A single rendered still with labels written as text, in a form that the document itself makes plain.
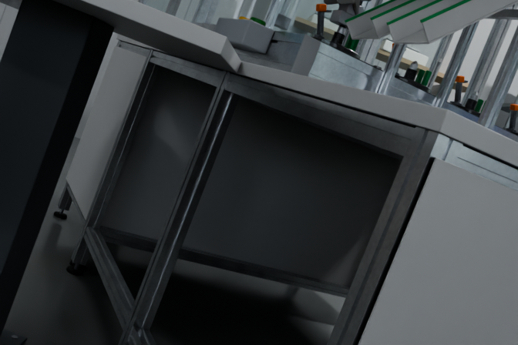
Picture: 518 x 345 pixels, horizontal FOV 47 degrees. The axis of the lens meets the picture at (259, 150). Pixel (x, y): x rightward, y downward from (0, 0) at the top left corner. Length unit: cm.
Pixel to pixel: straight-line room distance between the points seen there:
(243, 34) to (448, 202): 75
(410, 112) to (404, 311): 26
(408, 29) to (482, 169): 44
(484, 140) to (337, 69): 60
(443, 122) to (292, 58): 60
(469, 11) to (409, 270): 51
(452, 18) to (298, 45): 36
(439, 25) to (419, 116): 33
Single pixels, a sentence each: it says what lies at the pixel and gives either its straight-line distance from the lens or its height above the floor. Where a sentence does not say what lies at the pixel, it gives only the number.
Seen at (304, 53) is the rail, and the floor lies 92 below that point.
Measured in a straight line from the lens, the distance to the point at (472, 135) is 81.
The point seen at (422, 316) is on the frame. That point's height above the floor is 60.
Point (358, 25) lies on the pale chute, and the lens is 133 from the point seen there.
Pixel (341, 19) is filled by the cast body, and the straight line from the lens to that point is 152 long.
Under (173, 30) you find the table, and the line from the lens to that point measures 93.
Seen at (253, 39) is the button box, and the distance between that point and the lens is 142.
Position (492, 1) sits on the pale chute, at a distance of 116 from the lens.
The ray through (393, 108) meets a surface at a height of 84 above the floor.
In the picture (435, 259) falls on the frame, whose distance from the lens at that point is 83.
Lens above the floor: 78
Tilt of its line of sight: 4 degrees down
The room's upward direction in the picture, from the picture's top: 21 degrees clockwise
